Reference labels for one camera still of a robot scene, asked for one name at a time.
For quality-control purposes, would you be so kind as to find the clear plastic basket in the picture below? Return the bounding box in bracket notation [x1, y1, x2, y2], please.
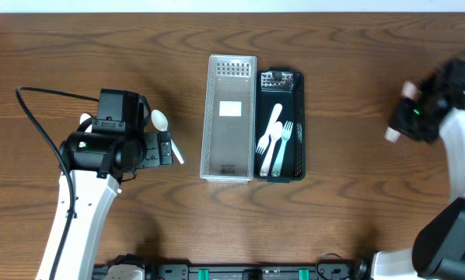
[200, 54, 257, 184]

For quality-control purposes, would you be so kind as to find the white plastic spoon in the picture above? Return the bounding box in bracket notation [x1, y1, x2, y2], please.
[78, 113, 93, 132]
[151, 110, 184, 164]
[260, 121, 283, 177]

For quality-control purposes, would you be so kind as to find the white plastic fork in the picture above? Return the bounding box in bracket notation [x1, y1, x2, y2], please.
[385, 81, 418, 143]
[256, 103, 282, 155]

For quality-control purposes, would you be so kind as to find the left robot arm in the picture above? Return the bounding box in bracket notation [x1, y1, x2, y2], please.
[37, 89, 173, 279]

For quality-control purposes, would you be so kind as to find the left black cable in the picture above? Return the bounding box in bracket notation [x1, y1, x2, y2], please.
[15, 86, 101, 280]

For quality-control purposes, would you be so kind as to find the black plastic basket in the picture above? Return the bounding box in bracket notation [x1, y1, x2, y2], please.
[253, 67, 306, 183]

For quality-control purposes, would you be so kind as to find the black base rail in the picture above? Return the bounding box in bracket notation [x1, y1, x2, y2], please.
[91, 254, 372, 280]

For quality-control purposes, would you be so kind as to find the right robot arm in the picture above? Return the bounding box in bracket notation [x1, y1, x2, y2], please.
[354, 58, 465, 279]

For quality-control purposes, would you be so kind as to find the pale green plastic fork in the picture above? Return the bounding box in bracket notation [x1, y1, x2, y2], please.
[271, 121, 293, 177]

